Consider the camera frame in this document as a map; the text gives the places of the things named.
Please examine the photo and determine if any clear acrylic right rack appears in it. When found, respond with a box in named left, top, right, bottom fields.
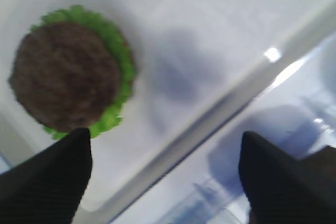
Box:
left=143, top=36, right=335, bottom=223

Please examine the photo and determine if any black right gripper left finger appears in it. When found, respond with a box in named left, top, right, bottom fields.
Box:
left=1, top=129, right=93, bottom=223

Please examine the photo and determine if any cream metal baking tray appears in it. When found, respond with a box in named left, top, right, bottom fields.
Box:
left=1, top=0, right=335, bottom=223

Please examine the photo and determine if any white parchment paper sheet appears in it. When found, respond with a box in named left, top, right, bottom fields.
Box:
left=1, top=0, right=327, bottom=158

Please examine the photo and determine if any green lettuce leaf on tray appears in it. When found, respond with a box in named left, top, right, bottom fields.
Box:
left=29, top=5, right=136, bottom=138

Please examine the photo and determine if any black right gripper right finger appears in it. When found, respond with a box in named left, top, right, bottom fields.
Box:
left=238, top=131, right=335, bottom=223

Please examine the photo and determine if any brown meat patty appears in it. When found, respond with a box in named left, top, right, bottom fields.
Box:
left=8, top=22, right=121, bottom=133

